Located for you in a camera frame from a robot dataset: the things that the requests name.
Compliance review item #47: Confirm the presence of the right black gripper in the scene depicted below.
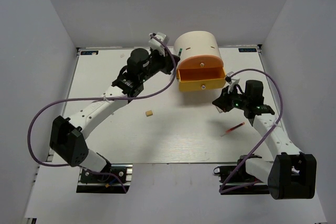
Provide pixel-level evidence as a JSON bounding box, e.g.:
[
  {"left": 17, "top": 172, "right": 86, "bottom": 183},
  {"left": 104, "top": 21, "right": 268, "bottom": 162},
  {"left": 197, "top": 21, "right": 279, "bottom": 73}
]
[{"left": 213, "top": 84, "right": 250, "bottom": 112}]

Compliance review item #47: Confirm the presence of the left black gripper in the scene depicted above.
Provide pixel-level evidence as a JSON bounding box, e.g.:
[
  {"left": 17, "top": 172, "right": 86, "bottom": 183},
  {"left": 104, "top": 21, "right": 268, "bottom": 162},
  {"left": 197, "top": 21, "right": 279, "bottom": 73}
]
[{"left": 140, "top": 47, "right": 180, "bottom": 83}]

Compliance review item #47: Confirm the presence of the yellow drawer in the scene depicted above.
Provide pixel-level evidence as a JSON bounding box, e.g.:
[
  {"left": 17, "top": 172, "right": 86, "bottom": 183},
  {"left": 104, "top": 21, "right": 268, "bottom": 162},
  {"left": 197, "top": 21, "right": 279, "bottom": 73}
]
[{"left": 176, "top": 67, "right": 226, "bottom": 92}]

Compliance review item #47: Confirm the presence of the orange top drawer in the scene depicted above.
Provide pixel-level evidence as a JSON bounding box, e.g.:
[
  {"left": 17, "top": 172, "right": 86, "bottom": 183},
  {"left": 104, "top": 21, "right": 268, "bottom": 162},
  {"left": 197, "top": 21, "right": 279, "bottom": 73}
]
[{"left": 178, "top": 55, "right": 224, "bottom": 69}]

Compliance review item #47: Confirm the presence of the red ink pen refill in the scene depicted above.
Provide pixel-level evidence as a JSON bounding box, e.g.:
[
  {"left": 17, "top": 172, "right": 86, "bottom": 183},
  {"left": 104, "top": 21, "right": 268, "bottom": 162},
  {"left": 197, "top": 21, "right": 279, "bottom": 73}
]
[{"left": 221, "top": 122, "right": 245, "bottom": 137}]

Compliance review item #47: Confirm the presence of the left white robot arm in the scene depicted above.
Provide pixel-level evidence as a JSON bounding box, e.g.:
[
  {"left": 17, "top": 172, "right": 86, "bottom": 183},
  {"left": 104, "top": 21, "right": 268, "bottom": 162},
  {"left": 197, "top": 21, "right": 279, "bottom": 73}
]
[{"left": 49, "top": 48, "right": 180, "bottom": 182}]

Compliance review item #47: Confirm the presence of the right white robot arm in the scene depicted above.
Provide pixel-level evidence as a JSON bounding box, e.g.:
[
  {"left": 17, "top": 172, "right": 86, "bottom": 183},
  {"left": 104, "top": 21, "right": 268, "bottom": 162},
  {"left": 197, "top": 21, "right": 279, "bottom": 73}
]
[{"left": 212, "top": 80, "right": 317, "bottom": 200}]

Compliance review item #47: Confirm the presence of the grey eraser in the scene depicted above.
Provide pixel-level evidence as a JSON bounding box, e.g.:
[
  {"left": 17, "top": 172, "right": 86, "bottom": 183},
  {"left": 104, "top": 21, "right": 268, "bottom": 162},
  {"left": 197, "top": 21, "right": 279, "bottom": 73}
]
[{"left": 216, "top": 107, "right": 223, "bottom": 113}]

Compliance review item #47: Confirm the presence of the round beige drawer organizer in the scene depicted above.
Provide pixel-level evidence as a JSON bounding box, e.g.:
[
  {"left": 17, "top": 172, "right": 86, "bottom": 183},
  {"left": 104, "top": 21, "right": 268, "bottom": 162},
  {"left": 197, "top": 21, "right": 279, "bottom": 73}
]
[{"left": 174, "top": 31, "right": 222, "bottom": 64}]

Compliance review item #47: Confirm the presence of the tan eraser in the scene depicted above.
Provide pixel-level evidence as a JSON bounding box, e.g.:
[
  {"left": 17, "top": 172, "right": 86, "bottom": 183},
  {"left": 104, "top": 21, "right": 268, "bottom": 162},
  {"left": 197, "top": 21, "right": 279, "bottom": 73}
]
[{"left": 145, "top": 110, "right": 153, "bottom": 116}]

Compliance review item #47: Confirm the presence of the right blue table label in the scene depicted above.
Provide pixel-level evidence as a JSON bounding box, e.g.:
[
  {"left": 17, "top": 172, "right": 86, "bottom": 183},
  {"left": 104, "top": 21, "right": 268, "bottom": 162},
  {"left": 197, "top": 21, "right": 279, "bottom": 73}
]
[{"left": 238, "top": 48, "right": 257, "bottom": 52}]

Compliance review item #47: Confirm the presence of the blue table label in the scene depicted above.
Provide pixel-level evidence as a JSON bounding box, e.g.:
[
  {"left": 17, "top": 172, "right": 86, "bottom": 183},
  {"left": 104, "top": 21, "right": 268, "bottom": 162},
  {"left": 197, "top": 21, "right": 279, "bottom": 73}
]
[
  {"left": 238, "top": 48, "right": 257, "bottom": 52},
  {"left": 80, "top": 50, "right": 99, "bottom": 55}
]

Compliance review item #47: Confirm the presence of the left blue table label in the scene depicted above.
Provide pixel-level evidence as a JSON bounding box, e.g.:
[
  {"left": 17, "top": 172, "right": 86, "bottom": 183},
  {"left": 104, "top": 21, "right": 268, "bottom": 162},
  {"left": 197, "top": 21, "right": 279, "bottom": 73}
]
[{"left": 80, "top": 50, "right": 99, "bottom": 55}]

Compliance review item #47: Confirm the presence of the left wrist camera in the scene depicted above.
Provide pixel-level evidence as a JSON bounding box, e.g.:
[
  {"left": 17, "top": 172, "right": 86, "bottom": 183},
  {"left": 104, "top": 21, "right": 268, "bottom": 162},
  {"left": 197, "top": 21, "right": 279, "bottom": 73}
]
[{"left": 149, "top": 32, "right": 169, "bottom": 52}]

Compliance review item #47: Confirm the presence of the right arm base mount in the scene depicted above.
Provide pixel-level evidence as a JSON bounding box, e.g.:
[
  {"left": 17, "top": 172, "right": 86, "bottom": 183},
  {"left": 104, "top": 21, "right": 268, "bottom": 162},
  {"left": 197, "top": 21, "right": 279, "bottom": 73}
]
[{"left": 213, "top": 164, "right": 269, "bottom": 195}]

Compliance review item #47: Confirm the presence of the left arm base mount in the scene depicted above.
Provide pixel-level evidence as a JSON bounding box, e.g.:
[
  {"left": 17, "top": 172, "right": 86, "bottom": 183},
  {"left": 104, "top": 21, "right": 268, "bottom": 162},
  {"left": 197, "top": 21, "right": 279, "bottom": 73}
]
[{"left": 76, "top": 164, "right": 133, "bottom": 194}]

